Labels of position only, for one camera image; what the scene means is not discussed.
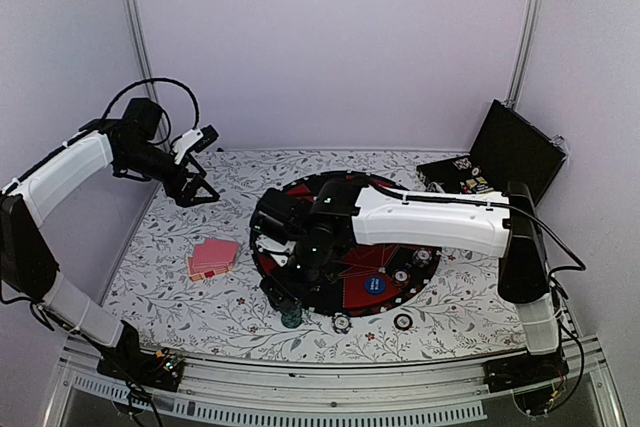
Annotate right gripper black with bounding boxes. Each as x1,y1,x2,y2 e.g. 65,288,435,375
259,234,335,313

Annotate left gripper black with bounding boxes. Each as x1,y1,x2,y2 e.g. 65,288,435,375
118,141,221,207

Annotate green poker chip stack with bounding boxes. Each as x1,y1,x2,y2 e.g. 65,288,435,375
281,304,302,329

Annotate blue small blind button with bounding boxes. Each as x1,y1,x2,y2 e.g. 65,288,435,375
364,276,387,295

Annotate blue beige poker chip stack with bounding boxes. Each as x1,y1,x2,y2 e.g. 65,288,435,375
331,313,353,335

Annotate poker chips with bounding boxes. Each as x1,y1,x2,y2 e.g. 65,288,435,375
411,249,432,268

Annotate red brown poker chip stack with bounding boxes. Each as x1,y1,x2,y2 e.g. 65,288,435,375
394,314,413,331

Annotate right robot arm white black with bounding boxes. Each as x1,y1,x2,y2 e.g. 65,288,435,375
250,173,561,383

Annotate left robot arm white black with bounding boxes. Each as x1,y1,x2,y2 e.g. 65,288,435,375
1,97,219,381

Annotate round red black poker mat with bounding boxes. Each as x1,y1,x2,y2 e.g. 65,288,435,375
250,171,441,317

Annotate red playing card deck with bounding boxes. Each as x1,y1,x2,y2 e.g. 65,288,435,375
187,238,239,281

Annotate black poker set case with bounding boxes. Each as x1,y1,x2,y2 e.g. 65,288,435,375
416,100,568,204

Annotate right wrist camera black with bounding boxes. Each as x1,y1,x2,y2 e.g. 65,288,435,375
250,188,312,244

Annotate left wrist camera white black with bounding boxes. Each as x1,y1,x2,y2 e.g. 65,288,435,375
170,125,219,165

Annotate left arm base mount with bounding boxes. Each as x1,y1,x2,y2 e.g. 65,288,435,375
96,345,184,392

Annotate front aluminium rail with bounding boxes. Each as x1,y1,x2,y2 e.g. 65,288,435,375
43,337,627,426

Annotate left aluminium frame post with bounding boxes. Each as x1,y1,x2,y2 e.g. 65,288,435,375
113,0,171,148

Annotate aluminium frame post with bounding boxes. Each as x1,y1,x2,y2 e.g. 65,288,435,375
113,0,171,148
505,0,543,110

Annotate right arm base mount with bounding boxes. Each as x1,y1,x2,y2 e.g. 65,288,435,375
482,351,569,417

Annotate right aluminium frame post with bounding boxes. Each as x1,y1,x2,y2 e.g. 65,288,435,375
505,0,543,110

